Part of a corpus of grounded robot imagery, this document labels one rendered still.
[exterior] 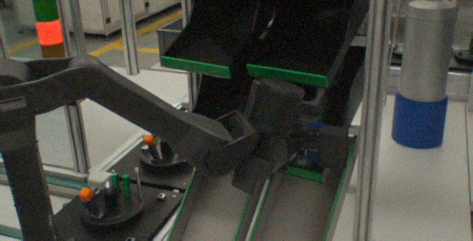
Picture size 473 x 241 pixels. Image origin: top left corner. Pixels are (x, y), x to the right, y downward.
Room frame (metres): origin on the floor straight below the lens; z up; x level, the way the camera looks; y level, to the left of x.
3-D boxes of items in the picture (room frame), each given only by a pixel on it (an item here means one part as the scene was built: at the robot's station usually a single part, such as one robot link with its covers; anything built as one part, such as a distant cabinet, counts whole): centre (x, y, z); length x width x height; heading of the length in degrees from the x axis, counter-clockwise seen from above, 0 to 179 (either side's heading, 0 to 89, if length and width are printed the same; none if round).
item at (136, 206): (0.96, 0.28, 0.98); 0.14 x 0.14 x 0.02
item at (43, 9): (1.14, 0.41, 1.38); 0.05 x 0.05 x 0.05
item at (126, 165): (1.20, 0.18, 1.01); 0.24 x 0.24 x 0.13; 68
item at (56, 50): (1.14, 0.41, 1.28); 0.05 x 0.05 x 0.05
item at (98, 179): (1.09, 0.33, 0.97); 0.05 x 0.05 x 0.04; 68
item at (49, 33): (1.14, 0.41, 1.33); 0.05 x 0.05 x 0.05
